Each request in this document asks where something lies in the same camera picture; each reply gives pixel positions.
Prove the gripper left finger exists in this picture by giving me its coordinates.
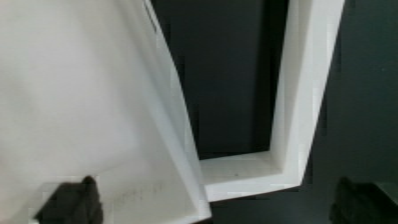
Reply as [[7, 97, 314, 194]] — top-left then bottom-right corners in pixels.
[[33, 176, 103, 224]]

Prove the large white drawer housing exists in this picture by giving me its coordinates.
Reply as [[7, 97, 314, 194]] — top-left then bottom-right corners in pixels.
[[0, 0, 344, 224]]

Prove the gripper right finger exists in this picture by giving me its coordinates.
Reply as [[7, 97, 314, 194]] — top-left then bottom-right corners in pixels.
[[328, 177, 398, 224]]

